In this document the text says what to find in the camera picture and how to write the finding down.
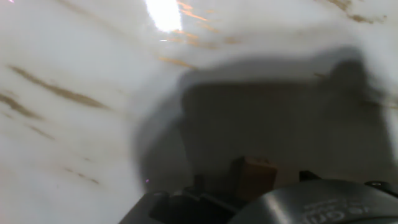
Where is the white marble pattern board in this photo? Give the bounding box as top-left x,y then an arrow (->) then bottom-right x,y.
0,0 -> 398,224

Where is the long tan wooden block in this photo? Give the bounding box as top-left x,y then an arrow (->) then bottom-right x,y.
231,156 -> 278,202

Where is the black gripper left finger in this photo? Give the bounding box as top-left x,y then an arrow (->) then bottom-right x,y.
119,174 -> 246,224

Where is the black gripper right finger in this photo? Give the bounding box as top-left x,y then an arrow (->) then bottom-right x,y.
298,170 -> 322,183

